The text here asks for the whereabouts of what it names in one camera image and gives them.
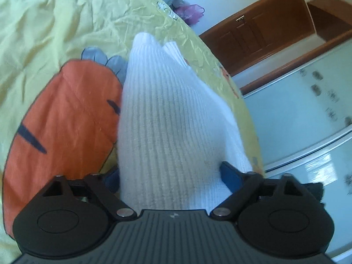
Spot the brown wooden door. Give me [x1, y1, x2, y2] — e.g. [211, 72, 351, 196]
[199, 0, 317, 77]

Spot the yellow carrot print blanket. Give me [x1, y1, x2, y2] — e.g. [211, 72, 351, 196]
[0, 0, 266, 264]

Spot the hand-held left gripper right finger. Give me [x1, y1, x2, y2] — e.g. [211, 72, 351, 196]
[209, 161, 312, 221]

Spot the pink plastic bag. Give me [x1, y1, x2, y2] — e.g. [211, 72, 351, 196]
[175, 4, 205, 26]

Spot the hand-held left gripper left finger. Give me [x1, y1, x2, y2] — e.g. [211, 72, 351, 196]
[41, 168, 137, 221]

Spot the white wardrobe with patterned glass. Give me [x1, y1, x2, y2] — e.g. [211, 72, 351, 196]
[240, 37, 352, 264]

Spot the white knit sweater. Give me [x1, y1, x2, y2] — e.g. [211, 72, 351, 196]
[116, 32, 254, 212]

